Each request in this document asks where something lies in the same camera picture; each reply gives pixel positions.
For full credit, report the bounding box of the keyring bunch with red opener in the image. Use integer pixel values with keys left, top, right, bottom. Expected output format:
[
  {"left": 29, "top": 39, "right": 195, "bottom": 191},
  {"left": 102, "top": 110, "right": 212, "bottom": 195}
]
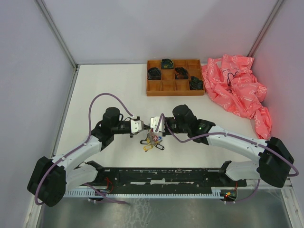
[{"left": 140, "top": 129, "right": 165, "bottom": 152}]

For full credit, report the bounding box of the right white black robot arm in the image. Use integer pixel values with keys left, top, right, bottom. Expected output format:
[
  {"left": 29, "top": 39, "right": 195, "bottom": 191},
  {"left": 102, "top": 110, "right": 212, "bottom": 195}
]
[{"left": 152, "top": 104, "right": 299, "bottom": 188}]

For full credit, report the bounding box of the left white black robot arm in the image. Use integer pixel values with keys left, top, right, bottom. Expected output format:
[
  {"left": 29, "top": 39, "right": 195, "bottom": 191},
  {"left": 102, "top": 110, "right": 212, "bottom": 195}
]
[{"left": 27, "top": 107, "right": 150, "bottom": 207}]

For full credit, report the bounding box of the wooden compartment tray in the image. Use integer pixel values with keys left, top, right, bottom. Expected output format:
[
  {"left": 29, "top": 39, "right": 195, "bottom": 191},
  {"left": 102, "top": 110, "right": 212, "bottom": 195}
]
[{"left": 146, "top": 58, "right": 205, "bottom": 96}]

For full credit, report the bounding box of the black item right compartment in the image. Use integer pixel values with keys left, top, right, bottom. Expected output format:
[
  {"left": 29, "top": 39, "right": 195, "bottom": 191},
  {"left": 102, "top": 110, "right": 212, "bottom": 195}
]
[{"left": 189, "top": 76, "right": 203, "bottom": 90}]

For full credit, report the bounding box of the black item compartment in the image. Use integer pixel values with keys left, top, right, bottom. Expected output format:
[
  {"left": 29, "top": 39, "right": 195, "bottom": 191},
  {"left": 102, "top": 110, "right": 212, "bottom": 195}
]
[
  {"left": 161, "top": 58, "right": 174, "bottom": 70},
  {"left": 174, "top": 67, "right": 189, "bottom": 80},
  {"left": 147, "top": 67, "right": 162, "bottom": 80},
  {"left": 189, "top": 76, "right": 203, "bottom": 90}
]

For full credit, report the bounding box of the black item middle compartment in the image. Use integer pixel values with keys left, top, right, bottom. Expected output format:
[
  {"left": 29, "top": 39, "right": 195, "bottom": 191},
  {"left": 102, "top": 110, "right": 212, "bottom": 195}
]
[{"left": 174, "top": 67, "right": 189, "bottom": 80}]

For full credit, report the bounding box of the black item left compartment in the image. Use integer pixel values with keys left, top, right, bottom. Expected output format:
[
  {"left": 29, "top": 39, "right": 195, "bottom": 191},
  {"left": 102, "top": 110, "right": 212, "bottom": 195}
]
[{"left": 147, "top": 67, "right": 162, "bottom": 80}]

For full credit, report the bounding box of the black item top compartment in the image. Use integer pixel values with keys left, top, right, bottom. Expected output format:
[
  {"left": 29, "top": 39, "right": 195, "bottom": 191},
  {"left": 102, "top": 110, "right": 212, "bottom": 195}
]
[{"left": 161, "top": 58, "right": 174, "bottom": 70}]

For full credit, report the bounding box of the pink plastic bag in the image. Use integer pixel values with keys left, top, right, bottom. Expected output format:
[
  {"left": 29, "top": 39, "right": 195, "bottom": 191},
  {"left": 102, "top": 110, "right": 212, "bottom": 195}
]
[{"left": 201, "top": 54, "right": 272, "bottom": 139}]

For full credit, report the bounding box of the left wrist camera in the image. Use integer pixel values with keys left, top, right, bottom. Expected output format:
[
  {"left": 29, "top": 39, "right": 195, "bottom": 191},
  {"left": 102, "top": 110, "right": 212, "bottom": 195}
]
[{"left": 130, "top": 116, "right": 144, "bottom": 134}]

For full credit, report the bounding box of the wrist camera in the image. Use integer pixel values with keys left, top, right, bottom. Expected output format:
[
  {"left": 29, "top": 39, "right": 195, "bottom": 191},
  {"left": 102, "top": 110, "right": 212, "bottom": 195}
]
[
  {"left": 130, "top": 116, "right": 144, "bottom": 134},
  {"left": 150, "top": 116, "right": 165, "bottom": 133}
]

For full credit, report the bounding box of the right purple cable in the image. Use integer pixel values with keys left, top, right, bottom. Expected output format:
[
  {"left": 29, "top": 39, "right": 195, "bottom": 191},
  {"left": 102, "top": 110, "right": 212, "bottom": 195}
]
[{"left": 154, "top": 113, "right": 299, "bottom": 205}]

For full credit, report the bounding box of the purple cable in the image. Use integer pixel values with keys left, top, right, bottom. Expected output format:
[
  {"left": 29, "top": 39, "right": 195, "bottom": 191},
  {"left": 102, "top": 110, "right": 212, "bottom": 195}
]
[
  {"left": 34, "top": 93, "right": 138, "bottom": 205},
  {"left": 154, "top": 113, "right": 299, "bottom": 205}
]

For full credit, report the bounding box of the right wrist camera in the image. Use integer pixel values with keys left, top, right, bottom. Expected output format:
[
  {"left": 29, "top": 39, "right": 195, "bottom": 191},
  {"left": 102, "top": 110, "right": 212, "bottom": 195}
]
[{"left": 150, "top": 116, "right": 165, "bottom": 133}]

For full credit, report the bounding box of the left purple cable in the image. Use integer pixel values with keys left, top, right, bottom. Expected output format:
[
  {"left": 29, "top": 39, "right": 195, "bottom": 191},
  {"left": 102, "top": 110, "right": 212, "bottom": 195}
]
[{"left": 34, "top": 93, "right": 138, "bottom": 205}]

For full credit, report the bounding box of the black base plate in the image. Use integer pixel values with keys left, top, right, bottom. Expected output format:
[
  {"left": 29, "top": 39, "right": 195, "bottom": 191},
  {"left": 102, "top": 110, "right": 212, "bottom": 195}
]
[{"left": 92, "top": 167, "right": 247, "bottom": 190}]

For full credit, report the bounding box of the white slotted cable duct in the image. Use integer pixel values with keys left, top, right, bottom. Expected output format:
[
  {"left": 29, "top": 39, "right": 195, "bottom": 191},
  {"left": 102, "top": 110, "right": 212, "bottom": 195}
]
[{"left": 64, "top": 187, "right": 238, "bottom": 198}]

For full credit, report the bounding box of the aluminium frame rail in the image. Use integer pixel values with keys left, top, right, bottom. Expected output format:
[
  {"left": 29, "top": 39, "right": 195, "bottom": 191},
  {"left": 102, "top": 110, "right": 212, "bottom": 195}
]
[{"left": 34, "top": 0, "right": 78, "bottom": 68}]

